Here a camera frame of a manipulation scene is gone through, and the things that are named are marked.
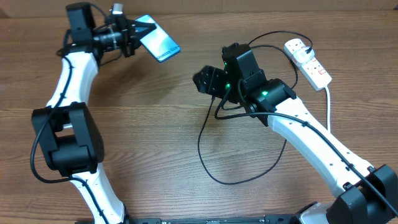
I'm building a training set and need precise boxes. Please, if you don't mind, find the white charger plug adapter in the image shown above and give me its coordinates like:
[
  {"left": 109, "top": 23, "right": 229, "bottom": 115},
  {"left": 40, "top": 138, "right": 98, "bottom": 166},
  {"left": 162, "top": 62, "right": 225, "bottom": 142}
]
[{"left": 293, "top": 47, "right": 315, "bottom": 64}]

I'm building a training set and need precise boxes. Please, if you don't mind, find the white power strip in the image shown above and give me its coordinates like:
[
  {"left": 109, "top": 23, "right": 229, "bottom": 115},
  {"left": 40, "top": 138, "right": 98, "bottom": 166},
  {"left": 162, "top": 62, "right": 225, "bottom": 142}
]
[{"left": 284, "top": 39, "right": 332, "bottom": 91}]

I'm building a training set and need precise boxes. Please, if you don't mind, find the Samsung Galaxy smartphone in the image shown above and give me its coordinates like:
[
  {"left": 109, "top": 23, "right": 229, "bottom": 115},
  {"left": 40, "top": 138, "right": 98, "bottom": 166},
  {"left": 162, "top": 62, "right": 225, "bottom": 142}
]
[{"left": 136, "top": 14, "right": 181, "bottom": 63}]

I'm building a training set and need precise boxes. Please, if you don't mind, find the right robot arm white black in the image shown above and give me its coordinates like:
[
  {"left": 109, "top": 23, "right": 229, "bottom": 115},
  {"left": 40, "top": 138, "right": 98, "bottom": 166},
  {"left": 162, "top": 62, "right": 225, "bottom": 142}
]
[{"left": 193, "top": 43, "right": 397, "bottom": 223}]

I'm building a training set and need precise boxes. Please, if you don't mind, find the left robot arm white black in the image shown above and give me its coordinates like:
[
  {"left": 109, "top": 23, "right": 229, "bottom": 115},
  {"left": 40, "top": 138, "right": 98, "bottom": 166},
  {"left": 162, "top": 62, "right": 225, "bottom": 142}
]
[{"left": 30, "top": 2, "right": 156, "bottom": 223}]

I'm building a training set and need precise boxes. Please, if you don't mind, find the white power strip cord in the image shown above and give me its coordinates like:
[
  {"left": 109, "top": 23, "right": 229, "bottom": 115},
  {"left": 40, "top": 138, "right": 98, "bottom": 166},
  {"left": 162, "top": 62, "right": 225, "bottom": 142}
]
[{"left": 323, "top": 86, "right": 332, "bottom": 133}]

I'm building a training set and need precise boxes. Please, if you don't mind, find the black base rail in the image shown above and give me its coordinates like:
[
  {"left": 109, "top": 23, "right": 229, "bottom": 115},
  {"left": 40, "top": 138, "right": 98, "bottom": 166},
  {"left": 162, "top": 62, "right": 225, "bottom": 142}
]
[{"left": 74, "top": 202, "right": 330, "bottom": 224}]

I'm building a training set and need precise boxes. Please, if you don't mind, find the black USB charging cable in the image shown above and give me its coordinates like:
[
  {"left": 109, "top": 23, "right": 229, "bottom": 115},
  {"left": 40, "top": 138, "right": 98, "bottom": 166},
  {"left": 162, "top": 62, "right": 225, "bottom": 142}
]
[{"left": 197, "top": 30, "right": 313, "bottom": 186}]

